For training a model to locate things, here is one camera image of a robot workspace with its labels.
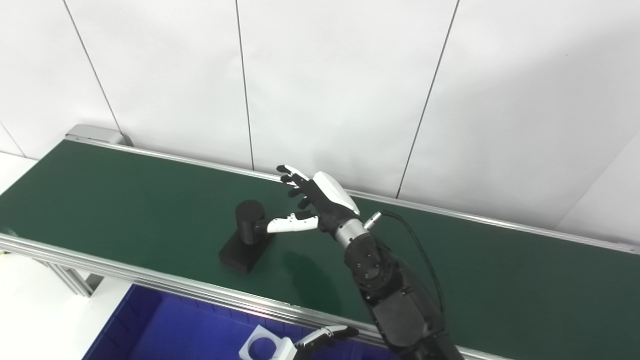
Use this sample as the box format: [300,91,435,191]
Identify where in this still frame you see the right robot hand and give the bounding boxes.
[255,164,363,237]

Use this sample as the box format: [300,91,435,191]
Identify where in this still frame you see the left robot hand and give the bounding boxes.
[292,325,360,360]

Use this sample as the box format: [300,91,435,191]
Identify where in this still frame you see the black cylinder block part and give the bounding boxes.
[219,200,275,274]

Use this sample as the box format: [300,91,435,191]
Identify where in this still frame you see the blue plastic bin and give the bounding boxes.
[82,284,403,360]

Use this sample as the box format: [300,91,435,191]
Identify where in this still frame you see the green conveyor belt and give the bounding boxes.
[0,140,640,357]
[0,125,640,360]

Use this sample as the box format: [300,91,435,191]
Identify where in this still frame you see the aluminium conveyor leg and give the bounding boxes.
[36,259,104,299]

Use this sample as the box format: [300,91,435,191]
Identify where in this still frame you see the white square ring part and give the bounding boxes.
[239,325,297,360]

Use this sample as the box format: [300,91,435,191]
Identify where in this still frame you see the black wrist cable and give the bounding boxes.
[364,210,447,317]

